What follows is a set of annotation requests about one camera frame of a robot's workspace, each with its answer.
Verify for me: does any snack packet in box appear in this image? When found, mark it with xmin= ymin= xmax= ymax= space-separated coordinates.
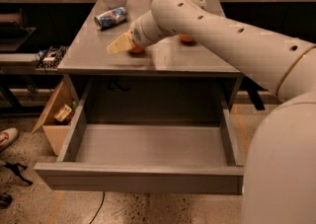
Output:
xmin=54 ymin=104 xmax=73 ymax=123

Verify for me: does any black floor cable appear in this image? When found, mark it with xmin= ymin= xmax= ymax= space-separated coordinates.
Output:
xmin=88 ymin=190 xmax=107 ymax=224

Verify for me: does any orange fruit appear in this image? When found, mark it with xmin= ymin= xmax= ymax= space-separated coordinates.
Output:
xmin=179 ymin=34 xmax=195 ymax=42

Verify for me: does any red apple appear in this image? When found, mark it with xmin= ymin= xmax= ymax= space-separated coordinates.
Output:
xmin=129 ymin=45 xmax=145 ymax=53

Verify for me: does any patterned box on shelf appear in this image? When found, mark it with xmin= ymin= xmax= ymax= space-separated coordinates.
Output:
xmin=38 ymin=46 xmax=68 ymax=69

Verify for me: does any wooden box on floor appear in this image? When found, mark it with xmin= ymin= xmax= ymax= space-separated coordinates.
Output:
xmin=32 ymin=79 xmax=73 ymax=156

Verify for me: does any black clamp on floor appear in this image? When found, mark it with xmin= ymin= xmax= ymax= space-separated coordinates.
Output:
xmin=4 ymin=162 xmax=33 ymax=186

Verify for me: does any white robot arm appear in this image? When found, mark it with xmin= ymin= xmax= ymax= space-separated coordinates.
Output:
xmin=108 ymin=0 xmax=316 ymax=224

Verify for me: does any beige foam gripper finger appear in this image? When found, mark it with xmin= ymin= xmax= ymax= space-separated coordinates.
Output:
xmin=107 ymin=33 xmax=135 ymax=54

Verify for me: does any grey cabinet with drawer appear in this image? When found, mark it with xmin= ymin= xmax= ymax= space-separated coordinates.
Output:
xmin=58 ymin=0 xmax=241 ymax=124

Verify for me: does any white red shoe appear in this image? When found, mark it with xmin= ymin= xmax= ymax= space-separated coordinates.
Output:
xmin=0 ymin=127 xmax=19 ymax=151

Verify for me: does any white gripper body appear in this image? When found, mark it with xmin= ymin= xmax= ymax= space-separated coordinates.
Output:
xmin=130 ymin=11 xmax=165 ymax=47

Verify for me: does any crushed blue soda can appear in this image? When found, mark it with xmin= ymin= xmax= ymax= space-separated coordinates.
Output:
xmin=94 ymin=7 xmax=127 ymax=31

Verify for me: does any open grey top drawer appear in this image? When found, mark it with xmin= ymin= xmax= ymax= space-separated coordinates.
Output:
xmin=35 ymin=77 xmax=244 ymax=194

